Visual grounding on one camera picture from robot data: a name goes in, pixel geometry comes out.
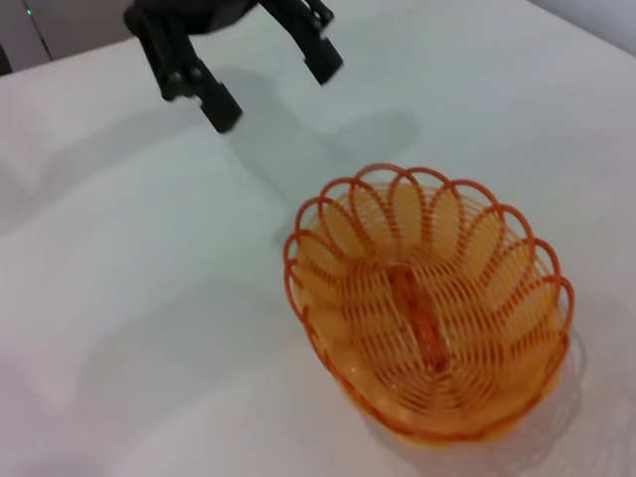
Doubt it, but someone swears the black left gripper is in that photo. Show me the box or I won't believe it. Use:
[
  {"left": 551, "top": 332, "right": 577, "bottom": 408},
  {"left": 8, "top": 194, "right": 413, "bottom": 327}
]
[{"left": 122, "top": 0, "right": 345, "bottom": 134}]

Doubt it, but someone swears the orange plastic wire basket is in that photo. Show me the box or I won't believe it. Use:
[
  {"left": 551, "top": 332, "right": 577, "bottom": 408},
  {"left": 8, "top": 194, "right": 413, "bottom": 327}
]
[{"left": 283, "top": 163, "right": 577, "bottom": 446}]

